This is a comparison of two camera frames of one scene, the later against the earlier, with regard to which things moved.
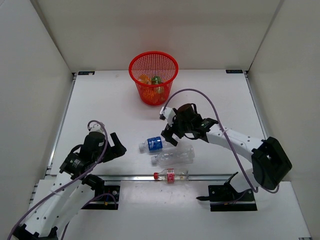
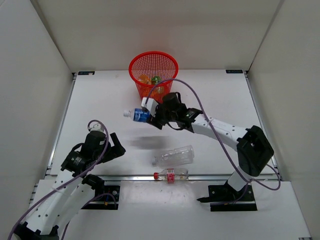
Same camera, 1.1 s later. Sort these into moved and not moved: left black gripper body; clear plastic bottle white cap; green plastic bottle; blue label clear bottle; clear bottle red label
Moved: blue label clear bottle
Not moved: green plastic bottle; clear plastic bottle white cap; left black gripper body; clear bottle red label
